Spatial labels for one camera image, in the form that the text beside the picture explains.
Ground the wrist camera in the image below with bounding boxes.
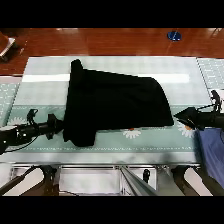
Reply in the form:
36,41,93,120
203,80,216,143
26,108,40,127
209,89,223,113

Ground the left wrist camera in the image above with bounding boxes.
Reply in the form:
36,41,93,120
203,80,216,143
26,108,40,127

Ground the silver frame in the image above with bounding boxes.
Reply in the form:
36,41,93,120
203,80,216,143
0,161,224,197

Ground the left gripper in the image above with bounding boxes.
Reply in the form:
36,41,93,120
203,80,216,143
45,113,66,141

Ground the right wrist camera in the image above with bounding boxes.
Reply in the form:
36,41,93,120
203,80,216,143
209,89,223,113

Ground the blue garment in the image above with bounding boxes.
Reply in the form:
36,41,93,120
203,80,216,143
194,127,224,190

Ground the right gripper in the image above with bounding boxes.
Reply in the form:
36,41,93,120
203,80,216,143
184,106,205,131

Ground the black cable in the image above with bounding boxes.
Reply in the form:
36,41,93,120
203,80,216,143
3,133,38,153

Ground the blue round object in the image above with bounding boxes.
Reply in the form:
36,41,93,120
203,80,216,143
167,30,183,42

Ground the black T-shirt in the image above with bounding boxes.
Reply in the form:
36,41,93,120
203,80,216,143
62,58,175,148

